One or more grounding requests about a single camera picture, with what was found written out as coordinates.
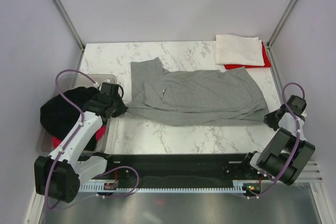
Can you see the aluminium frame post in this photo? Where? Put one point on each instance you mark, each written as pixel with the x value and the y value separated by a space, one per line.
pixel 286 14
pixel 65 17

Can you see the white folded t shirt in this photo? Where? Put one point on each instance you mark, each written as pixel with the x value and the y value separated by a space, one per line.
pixel 238 50

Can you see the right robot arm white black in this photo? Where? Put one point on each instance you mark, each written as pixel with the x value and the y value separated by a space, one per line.
pixel 288 152

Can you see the left aluminium frame post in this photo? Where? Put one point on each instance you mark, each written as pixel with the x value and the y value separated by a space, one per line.
pixel 65 17

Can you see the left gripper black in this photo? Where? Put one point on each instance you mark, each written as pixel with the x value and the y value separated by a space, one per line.
pixel 122 109

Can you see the red folded t shirt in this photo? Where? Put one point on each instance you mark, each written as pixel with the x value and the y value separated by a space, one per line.
pixel 266 63

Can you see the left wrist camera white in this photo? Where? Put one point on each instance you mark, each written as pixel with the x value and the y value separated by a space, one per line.
pixel 98 84

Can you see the magenta t shirt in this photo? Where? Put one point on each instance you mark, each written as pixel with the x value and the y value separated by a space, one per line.
pixel 91 146

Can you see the white slotted cable duct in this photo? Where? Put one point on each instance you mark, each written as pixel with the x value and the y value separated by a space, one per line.
pixel 95 186

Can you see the grey t shirt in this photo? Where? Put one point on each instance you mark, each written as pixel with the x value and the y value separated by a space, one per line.
pixel 201 97

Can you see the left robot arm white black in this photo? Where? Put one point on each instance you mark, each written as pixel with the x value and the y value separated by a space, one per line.
pixel 58 175

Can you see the right aluminium frame post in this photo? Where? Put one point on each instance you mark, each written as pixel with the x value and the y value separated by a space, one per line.
pixel 286 14

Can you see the black t shirt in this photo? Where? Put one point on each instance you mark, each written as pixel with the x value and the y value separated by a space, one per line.
pixel 58 117

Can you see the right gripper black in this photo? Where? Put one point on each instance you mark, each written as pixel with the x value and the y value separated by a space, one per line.
pixel 269 120

